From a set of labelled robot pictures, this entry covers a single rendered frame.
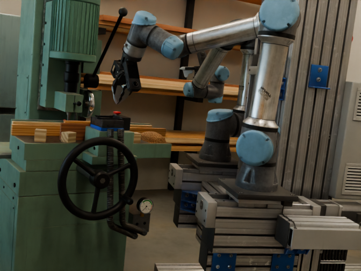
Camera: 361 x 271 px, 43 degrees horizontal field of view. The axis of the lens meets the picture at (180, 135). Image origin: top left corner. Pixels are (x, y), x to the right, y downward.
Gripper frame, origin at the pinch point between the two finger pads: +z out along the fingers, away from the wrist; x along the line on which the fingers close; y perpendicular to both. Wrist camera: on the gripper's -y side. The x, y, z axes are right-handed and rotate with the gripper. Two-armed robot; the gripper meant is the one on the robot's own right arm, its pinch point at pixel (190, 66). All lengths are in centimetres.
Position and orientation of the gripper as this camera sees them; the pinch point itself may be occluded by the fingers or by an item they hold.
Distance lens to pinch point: 263.1
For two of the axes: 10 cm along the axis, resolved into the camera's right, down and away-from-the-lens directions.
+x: 8.9, -1.0, 4.5
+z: -4.6, -1.6, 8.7
